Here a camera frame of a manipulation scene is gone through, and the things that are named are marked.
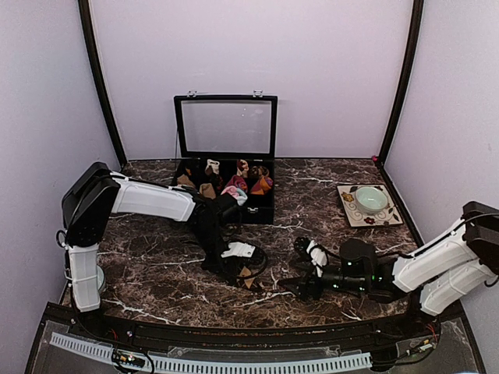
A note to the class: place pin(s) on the white slotted cable duct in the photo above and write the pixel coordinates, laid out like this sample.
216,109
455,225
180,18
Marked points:
129,361

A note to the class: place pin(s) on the maroon teal rolled sock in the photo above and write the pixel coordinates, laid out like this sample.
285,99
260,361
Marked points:
239,182

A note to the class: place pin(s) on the black frame post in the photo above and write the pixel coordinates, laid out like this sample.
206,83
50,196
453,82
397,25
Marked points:
403,82
99,83

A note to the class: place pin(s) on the square floral ceramic plate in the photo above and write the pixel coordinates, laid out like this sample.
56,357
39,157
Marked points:
356,219

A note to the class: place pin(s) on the brown argyle sock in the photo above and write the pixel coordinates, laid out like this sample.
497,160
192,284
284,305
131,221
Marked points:
245,281

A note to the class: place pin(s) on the pale green bowl left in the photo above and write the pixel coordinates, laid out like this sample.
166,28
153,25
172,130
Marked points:
101,281

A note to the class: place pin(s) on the maroon purple orange striped sock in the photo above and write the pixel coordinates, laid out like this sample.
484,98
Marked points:
262,187

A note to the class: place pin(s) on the pink white rolled sock right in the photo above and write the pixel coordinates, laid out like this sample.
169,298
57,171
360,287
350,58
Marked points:
237,193

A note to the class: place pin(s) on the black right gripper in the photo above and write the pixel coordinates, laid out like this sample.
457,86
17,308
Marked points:
305,283

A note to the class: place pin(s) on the leopard pattern rolled sock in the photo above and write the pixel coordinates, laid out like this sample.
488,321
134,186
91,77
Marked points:
257,172

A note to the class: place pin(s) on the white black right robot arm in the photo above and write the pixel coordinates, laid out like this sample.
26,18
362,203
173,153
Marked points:
435,275

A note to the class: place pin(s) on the pale green ceramic bowl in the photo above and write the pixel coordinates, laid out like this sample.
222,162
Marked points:
371,200

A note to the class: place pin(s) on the black sock organizer box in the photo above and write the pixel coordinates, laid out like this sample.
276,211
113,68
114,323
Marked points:
237,130

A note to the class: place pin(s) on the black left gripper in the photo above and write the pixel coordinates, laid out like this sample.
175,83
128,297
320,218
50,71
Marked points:
229,266

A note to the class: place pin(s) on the black front table rail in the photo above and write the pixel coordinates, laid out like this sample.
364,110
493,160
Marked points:
275,321

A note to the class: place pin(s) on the black left frame post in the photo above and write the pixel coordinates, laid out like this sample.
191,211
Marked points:
99,83

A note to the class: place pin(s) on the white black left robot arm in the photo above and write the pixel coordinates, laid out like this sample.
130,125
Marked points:
99,193

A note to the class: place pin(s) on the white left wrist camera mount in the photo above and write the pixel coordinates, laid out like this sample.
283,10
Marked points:
239,249

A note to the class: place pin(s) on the black right frame post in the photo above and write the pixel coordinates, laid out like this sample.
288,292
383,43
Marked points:
403,82

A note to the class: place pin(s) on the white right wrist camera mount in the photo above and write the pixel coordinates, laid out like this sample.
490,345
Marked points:
311,252

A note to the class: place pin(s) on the brown tan rolled sock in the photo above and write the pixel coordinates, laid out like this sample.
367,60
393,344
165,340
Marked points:
207,191

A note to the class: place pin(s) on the cream brown rolled sock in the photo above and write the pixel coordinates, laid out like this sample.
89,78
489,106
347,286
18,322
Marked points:
212,168

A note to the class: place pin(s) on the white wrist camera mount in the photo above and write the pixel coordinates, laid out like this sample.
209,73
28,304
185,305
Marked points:
239,249
311,252

